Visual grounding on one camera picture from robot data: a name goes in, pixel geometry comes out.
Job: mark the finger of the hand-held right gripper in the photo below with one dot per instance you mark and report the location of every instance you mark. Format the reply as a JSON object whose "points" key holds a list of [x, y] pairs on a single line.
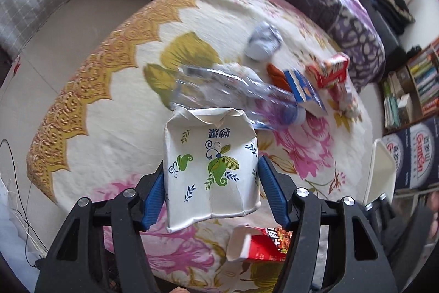
{"points": [[377, 202]]}

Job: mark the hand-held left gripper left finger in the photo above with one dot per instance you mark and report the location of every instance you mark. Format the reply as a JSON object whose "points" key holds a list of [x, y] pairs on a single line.
{"points": [[155, 200]]}

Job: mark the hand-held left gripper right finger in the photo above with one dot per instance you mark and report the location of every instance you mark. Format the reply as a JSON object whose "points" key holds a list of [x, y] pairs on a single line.
{"points": [[274, 197]]}

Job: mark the crushed leaf print paper cup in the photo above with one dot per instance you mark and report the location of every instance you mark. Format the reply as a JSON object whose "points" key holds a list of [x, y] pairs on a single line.
{"points": [[212, 176]]}

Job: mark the white paper ball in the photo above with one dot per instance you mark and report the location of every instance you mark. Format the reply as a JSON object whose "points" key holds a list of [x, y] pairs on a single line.
{"points": [[262, 44]]}

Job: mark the white plastic bin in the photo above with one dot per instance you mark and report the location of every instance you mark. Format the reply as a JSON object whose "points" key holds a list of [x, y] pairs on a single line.
{"points": [[380, 169]]}

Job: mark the red and white carton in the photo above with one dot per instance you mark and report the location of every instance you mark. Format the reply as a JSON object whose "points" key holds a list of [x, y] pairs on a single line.
{"points": [[264, 245]]}

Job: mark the blue and white cardboard box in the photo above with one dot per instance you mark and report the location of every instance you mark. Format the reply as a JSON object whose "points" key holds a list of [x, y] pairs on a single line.
{"points": [[423, 148], [396, 155]]}

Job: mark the floral bed sheet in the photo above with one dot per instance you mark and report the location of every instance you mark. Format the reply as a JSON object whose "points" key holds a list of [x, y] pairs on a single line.
{"points": [[120, 128]]}

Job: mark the crumpled pale wrapper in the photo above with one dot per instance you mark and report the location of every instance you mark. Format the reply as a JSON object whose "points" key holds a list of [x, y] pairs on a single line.
{"points": [[348, 104]]}

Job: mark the wooden bookshelf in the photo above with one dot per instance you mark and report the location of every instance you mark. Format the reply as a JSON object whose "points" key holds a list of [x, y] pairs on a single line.
{"points": [[408, 104]]}

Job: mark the blue snack box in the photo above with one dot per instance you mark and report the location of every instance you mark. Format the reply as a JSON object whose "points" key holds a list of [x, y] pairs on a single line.
{"points": [[305, 94]]}

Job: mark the crushed clear plastic bottle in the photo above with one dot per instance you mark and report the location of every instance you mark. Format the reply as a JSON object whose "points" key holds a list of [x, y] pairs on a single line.
{"points": [[219, 90]]}

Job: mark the orange wrapper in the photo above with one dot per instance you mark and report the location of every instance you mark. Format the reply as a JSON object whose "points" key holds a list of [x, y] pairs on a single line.
{"points": [[277, 76]]}

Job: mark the row of books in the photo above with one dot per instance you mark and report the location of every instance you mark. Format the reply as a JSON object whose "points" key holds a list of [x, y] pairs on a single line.
{"points": [[427, 80]]}

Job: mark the red snack packet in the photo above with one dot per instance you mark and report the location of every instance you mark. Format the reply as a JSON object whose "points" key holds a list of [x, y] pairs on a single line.
{"points": [[327, 71]]}

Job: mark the dark clothes pile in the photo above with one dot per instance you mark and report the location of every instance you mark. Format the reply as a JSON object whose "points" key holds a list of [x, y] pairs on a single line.
{"points": [[391, 8]]}

